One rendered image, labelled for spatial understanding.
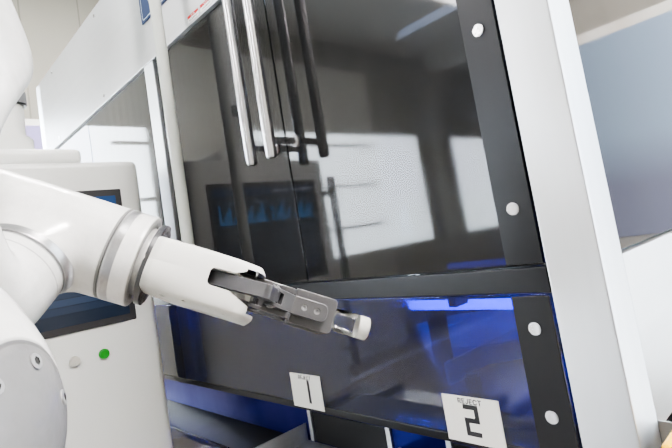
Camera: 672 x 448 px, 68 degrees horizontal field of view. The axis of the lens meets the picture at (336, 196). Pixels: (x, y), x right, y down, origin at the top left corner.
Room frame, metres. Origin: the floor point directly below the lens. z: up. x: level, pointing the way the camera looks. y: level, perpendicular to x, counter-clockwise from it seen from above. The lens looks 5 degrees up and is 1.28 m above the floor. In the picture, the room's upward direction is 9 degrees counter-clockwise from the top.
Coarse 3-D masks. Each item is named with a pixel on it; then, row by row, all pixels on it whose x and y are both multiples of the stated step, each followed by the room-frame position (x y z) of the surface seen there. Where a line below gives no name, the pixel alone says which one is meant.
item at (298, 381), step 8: (296, 376) 0.93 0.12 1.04; (304, 376) 0.91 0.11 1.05; (312, 376) 0.89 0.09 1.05; (296, 384) 0.93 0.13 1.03; (304, 384) 0.91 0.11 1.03; (312, 384) 0.90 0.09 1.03; (320, 384) 0.88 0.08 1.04; (296, 392) 0.93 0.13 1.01; (304, 392) 0.91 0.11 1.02; (312, 392) 0.90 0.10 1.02; (320, 392) 0.88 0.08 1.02; (296, 400) 0.93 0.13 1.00; (304, 400) 0.92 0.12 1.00; (312, 400) 0.90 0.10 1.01; (320, 400) 0.88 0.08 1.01; (312, 408) 0.90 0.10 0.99; (320, 408) 0.89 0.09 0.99
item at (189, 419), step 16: (176, 416) 1.44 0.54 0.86; (192, 416) 1.41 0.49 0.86; (208, 416) 1.39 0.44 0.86; (224, 416) 1.37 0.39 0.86; (192, 432) 1.28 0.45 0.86; (208, 432) 1.27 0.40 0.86; (224, 432) 1.25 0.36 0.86; (240, 432) 1.23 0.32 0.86; (256, 432) 1.21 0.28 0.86; (272, 432) 1.20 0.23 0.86
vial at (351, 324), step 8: (336, 312) 0.48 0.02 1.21; (344, 312) 0.48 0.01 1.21; (336, 320) 0.48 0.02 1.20; (344, 320) 0.48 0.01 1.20; (352, 320) 0.48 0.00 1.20; (360, 320) 0.48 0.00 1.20; (368, 320) 0.48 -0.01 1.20; (336, 328) 0.48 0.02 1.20; (344, 328) 0.48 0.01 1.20; (352, 328) 0.48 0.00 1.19; (360, 328) 0.48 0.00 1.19; (368, 328) 0.48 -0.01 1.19; (352, 336) 0.48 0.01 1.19; (360, 336) 0.48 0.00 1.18
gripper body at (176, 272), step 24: (168, 240) 0.43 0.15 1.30; (144, 264) 0.42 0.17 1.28; (168, 264) 0.42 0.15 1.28; (192, 264) 0.42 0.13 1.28; (216, 264) 0.42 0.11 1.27; (240, 264) 0.43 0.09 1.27; (144, 288) 0.42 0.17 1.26; (168, 288) 0.41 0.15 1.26; (192, 288) 0.41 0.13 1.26; (216, 288) 0.42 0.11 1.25; (216, 312) 0.42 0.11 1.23; (240, 312) 0.42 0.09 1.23
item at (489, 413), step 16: (448, 400) 0.69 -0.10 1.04; (464, 400) 0.67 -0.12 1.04; (480, 400) 0.65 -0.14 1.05; (448, 416) 0.69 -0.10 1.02; (464, 416) 0.67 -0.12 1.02; (480, 416) 0.65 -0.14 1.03; (496, 416) 0.64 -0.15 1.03; (448, 432) 0.69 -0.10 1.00; (464, 432) 0.68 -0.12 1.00; (480, 432) 0.66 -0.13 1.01; (496, 432) 0.64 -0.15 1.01
